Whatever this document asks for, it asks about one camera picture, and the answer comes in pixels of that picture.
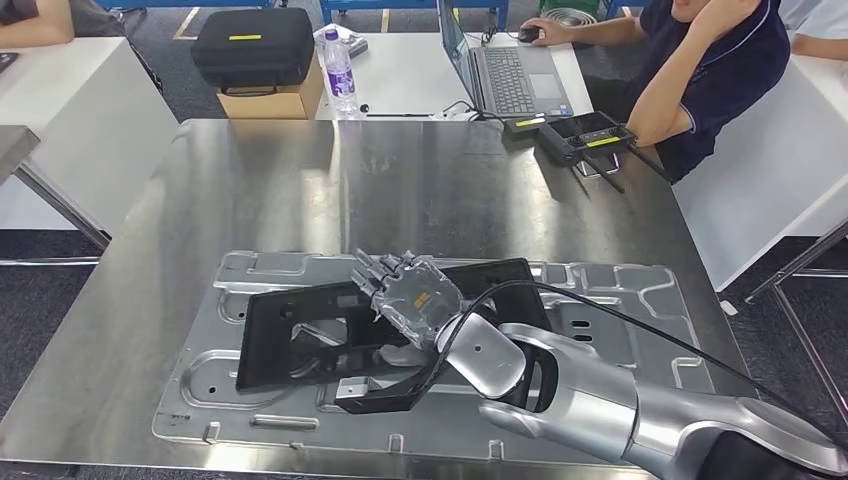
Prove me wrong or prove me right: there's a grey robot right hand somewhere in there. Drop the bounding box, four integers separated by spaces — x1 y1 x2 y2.
349 248 464 370

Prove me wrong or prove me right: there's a black plastic panel part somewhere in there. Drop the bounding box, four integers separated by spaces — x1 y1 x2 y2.
235 258 554 392

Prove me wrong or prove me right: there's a stainless steel workbench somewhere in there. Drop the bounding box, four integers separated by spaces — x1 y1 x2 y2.
0 119 760 480

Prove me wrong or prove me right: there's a small black labelled device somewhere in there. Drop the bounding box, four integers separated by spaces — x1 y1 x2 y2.
503 115 548 136

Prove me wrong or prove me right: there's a black remote controller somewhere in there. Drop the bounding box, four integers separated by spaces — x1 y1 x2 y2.
536 111 670 195

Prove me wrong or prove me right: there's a white table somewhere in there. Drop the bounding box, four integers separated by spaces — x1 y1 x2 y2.
672 52 848 293
0 36 180 233
314 31 594 122

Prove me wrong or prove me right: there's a clear plastic water bottle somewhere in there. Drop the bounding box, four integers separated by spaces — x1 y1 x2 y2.
322 28 360 117

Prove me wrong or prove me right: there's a large stamped metal plate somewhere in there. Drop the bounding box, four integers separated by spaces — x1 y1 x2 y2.
150 250 717 465

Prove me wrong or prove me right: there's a grey laptop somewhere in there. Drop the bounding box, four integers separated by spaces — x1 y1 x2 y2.
437 0 576 119

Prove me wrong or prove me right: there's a brown cardboard box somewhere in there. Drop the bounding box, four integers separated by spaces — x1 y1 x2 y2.
216 52 326 121

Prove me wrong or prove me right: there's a clear plastic packet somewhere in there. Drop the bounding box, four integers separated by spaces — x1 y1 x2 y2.
313 23 370 61

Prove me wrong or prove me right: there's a black equipment case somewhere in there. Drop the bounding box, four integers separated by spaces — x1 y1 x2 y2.
190 7 316 91

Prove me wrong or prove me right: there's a seated person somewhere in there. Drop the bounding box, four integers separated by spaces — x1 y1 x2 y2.
519 0 793 185

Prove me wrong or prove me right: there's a black camera bracket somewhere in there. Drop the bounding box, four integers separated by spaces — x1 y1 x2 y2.
334 360 452 417

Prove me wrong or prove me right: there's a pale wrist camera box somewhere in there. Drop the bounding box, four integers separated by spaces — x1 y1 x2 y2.
335 377 382 400

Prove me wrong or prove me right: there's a black power cable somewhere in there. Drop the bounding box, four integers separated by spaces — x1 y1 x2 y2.
360 99 505 124

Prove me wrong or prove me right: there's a blue metal frame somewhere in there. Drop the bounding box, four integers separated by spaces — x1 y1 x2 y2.
97 0 276 11
319 0 510 31

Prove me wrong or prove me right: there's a grey coiled hose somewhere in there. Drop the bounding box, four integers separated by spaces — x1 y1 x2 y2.
539 0 601 28

